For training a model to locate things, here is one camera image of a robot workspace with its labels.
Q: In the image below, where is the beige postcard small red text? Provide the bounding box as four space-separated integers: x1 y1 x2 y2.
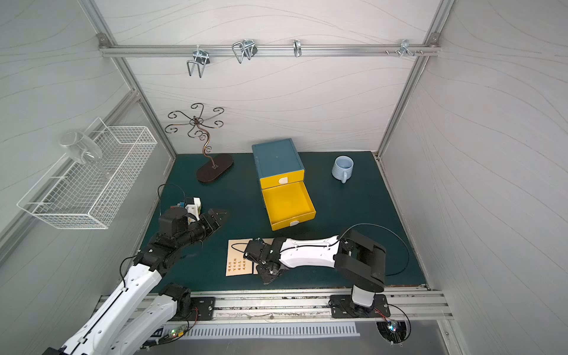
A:
226 239 255 277

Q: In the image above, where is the yellow drawer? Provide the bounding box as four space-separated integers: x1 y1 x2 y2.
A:
260 170 305 189
262 181 316 231

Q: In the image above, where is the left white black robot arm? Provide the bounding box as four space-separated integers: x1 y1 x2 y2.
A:
45 207 227 354

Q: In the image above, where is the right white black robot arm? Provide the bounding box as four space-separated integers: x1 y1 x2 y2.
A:
243 227 387 314

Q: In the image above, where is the teal drawer cabinet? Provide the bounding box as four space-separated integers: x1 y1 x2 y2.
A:
252 138 305 182

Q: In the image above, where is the brown metal jewelry stand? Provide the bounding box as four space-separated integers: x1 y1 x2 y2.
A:
164 103 235 183

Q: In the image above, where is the white vent grille strip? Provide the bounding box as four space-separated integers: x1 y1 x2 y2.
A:
181 322 360 340

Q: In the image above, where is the light blue mug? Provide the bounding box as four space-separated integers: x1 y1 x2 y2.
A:
331 155 354 184

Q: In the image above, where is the clear wine glass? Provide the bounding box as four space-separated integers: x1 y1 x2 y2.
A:
59 131 109 179

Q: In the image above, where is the round black floor port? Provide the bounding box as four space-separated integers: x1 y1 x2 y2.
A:
377 320 411 345

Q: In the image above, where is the metal double hook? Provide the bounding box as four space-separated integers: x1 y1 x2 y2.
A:
186 48 210 78

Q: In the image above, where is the small metal clip hook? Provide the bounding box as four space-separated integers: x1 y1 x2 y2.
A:
292 39 302 58

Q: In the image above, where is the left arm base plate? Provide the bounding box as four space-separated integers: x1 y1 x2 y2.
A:
174 297 216 322

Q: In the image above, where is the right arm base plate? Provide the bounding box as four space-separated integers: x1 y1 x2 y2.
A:
328 294 391 319

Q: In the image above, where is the white wire basket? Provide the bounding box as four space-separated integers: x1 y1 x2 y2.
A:
17 118 157 229

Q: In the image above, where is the left black cable bundle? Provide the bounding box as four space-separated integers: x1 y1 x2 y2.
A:
150 305 201 347

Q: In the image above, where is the right black cable loop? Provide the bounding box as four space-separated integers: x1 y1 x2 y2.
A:
339 222 411 277

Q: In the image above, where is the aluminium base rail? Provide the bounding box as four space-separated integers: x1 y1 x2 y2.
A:
192 287 454 323

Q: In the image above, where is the metal wire hook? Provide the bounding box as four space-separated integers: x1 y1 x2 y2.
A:
232 39 258 64

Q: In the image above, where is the aluminium top rail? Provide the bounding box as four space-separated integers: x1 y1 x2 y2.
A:
99 42 441 59

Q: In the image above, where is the metal bracket hook right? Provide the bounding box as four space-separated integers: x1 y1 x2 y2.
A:
385 39 424 57

